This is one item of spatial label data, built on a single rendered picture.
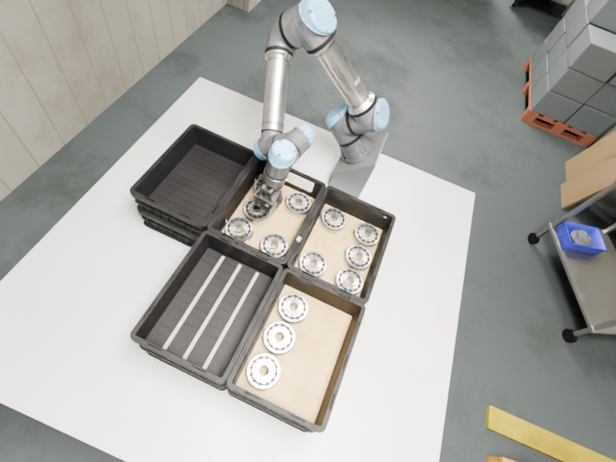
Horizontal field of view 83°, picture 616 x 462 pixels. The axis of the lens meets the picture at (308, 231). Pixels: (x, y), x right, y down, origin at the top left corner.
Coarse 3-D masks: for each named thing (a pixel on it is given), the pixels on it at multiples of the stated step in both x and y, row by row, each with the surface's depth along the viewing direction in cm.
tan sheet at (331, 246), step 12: (324, 204) 143; (348, 216) 143; (348, 228) 140; (312, 240) 134; (324, 240) 135; (336, 240) 136; (348, 240) 137; (324, 252) 132; (336, 252) 133; (372, 252) 136; (312, 264) 128; (336, 264) 130; (324, 276) 127
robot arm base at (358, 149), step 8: (360, 136) 147; (344, 144) 147; (352, 144) 147; (360, 144) 147; (368, 144) 149; (344, 152) 151; (352, 152) 149; (360, 152) 148; (368, 152) 149; (344, 160) 155; (352, 160) 151; (360, 160) 150
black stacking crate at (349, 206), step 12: (336, 192) 136; (336, 204) 142; (348, 204) 139; (360, 204) 136; (360, 216) 141; (372, 216) 138; (312, 228) 137; (384, 228) 141; (300, 252) 130; (372, 264) 130
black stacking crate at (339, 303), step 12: (288, 276) 117; (300, 288) 120; (312, 288) 116; (276, 300) 119; (324, 300) 120; (336, 300) 116; (348, 312) 120; (264, 324) 114; (348, 336) 112; (252, 348) 110; (336, 360) 113; (240, 372) 106; (336, 372) 105; (240, 396) 103; (324, 396) 106; (264, 408) 102; (324, 408) 98; (288, 420) 102; (312, 432) 101
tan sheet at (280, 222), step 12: (252, 192) 140; (288, 192) 143; (240, 204) 136; (312, 204) 142; (240, 216) 133; (276, 216) 136; (288, 216) 137; (264, 228) 132; (276, 228) 133; (288, 228) 134; (252, 240) 129; (288, 240) 132
